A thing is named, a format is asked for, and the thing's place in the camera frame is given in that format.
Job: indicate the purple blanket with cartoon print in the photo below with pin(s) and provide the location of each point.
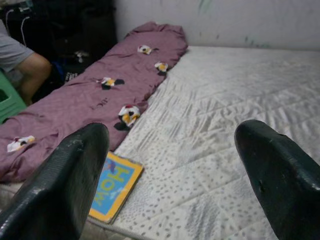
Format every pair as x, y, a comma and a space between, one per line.
75, 100

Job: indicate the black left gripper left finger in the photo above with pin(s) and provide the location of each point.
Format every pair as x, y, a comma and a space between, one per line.
57, 180

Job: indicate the blue yellow children's book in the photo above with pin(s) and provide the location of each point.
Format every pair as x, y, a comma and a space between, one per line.
117, 185

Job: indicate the person in grey shorts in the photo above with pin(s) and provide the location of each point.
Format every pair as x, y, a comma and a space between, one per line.
32, 72

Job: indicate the black bedside cabinet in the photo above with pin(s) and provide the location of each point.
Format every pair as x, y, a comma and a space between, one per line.
87, 22

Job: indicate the white quilted mattress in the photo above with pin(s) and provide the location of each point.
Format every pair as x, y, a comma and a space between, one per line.
212, 125

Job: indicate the green plastic stool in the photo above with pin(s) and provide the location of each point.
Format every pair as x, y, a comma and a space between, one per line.
10, 105

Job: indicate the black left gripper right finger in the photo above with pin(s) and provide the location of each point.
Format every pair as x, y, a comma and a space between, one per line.
282, 175

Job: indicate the black bag with white print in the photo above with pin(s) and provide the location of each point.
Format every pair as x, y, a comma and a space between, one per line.
72, 72

